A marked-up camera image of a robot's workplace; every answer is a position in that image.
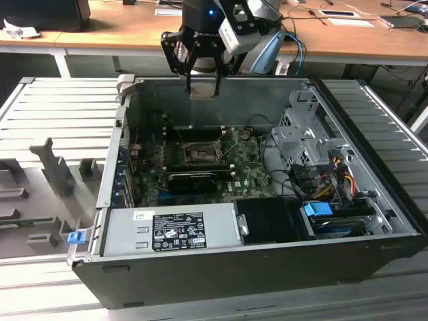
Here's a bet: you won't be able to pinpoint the black power supply label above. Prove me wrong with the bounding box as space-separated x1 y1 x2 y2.
152 211 209 251

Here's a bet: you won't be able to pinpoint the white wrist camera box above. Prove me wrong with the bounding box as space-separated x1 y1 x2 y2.
219 13 265 56

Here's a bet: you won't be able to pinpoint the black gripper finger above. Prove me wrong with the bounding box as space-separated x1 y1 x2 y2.
213 52 232 98
160 31 199 94

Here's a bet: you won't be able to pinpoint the yellow red power wires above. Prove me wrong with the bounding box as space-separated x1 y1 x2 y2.
317 156 357 201

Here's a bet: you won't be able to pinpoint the grey parts rack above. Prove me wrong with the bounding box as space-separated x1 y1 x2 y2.
0 136 103 261

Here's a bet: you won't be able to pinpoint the white crumpled papers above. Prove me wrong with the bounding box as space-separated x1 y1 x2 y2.
2 18 41 40

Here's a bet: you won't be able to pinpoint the metal wire locking lever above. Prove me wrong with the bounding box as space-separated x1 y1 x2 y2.
221 128 235 158
172 124 186 148

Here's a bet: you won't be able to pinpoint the green motherboard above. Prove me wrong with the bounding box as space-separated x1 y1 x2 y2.
133 125 295 208

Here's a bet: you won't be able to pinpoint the CPU socket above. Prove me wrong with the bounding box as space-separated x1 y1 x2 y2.
179 140 224 165

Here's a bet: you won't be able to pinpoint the white barcode sticker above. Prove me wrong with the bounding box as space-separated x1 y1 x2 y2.
132 209 155 222

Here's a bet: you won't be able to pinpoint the black PC case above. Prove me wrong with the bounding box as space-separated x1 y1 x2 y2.
68 75 428 310

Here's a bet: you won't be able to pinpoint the pale blue teach pendant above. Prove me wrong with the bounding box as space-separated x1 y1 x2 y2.
249 30 286 76

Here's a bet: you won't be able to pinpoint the CPU plate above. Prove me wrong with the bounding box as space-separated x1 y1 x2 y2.
189 84 217 100

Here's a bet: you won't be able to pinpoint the blue cable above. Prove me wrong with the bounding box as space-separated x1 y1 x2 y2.
283 31 308 77

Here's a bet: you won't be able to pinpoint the wooden desk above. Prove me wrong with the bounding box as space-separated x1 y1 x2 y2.
0 0 428 68

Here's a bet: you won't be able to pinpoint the blue case latch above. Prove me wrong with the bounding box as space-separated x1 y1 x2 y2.
66 230 87 247

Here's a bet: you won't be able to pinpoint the white desk cable tray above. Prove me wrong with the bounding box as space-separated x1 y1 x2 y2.
317 9 361 18
327 17 376 28
154 7 184 17

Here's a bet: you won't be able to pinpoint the hard disk in blue carrier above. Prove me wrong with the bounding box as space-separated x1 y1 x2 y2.
300 202 360 239

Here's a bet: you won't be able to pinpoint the metal socket cover frame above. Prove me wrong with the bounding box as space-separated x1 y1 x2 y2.
214 130 231 161

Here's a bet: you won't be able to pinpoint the green RAM stick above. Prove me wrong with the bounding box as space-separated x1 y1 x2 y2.
0 216 55 225

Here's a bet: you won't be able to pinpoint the silver drive cage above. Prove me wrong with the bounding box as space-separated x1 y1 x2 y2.
270 87 338 170

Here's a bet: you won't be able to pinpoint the grey power supply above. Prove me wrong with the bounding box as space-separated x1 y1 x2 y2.
99 202 244 258

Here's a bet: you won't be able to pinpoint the dark laptop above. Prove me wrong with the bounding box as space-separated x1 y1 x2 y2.
379 13 423 30

